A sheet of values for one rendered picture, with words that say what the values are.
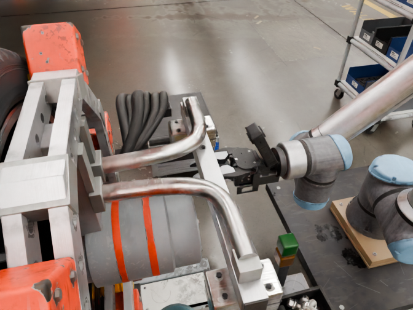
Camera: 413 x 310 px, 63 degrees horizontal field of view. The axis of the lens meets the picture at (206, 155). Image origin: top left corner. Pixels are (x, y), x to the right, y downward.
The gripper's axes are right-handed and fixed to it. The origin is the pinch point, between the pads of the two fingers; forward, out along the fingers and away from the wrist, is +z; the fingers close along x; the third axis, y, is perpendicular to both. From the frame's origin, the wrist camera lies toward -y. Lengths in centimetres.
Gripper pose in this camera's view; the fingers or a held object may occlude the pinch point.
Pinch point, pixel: (196, 168)
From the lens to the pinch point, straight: 75.4
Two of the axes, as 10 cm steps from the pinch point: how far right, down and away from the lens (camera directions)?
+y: 0.0, 7.5, 6.6
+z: -9.8, 1.5, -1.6
